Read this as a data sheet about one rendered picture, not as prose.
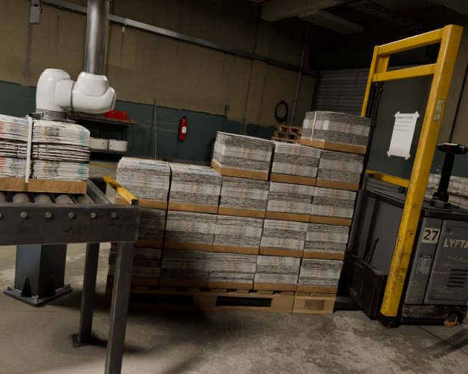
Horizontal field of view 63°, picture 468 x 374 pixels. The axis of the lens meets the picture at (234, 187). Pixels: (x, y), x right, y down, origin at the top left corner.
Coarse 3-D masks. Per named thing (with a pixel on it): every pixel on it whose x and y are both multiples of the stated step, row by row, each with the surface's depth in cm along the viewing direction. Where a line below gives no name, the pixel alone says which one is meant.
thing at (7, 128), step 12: (0, 120) 118; (12, 120) 126; (0, 132) 118; (12, 132) 120; (0, 144) 119; (12, 144) 121; (0, 156) 120; (12, 156) 122; (0, 168) 121; (12, 168) 123
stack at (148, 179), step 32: (128, 160) 224; (160, 192) 211; (192, 192) 215; (224, 192) 220; (256, 192) 224; (288, 192) 228; (160, 224) 214; (192, 224) 218; (224, 224) 222; (256, 224) 227; (288, 224) 232; (160, 256) 218; (192, 256) 222; (224, 256) 227; (256, 256) 231; (288, 256) 238; (160, 288) 221; (192, 288) 226
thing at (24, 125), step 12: (24, 120) 137; (36, 120) 145; (24, 132) 122; (36, 132) 124; (24, 144) 123; (36, 144) 124; (24, 156) 123; (36, 156) 125; (24, 168) 124; (36, 168) 127
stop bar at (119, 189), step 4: (104, 176) 167; (108, 176) 169; (104, 180) 165; (108, 180) 159; (112, 180) 160; (108, 184) 158; (112, 184) 153; (116, 184) 153; (116, 188) 148; (120, 188) 146; (124, 188) 147; (120, 192) 143; (124, 192) 140; (128, 192) 141; (124, 196) 138; (128, 196) 135; (132, 196) 136; (128, 200) 134; (132, 200) 132; (136, 200) 133; (132, 204) 132; (136, 204) 133
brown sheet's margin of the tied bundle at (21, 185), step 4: (16, 180) 124; (20, 180) 124; (24, 180) 125; (28, 180) 125; (32, 180) 126; (36, 180) 126; (16, 184) 124; (20, 184) 124; (24, 184) 125; (28, 184) 125; (32, 184) 126; (36, 184) 127; (16, 188) 124; (20, 188) 125; (24, 188) 125; (28, 188) 126; (32, 188) 126
